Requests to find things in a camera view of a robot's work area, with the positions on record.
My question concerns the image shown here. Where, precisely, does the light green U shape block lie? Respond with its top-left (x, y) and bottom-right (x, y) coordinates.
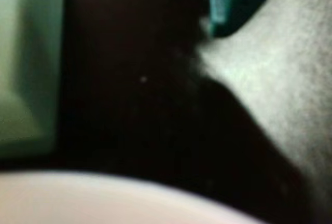
top-left (0, 0), bottom-right (65, 159)

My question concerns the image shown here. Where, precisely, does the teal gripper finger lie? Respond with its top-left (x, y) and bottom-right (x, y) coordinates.
top-left (209, 0), bottom-right (285, 38)

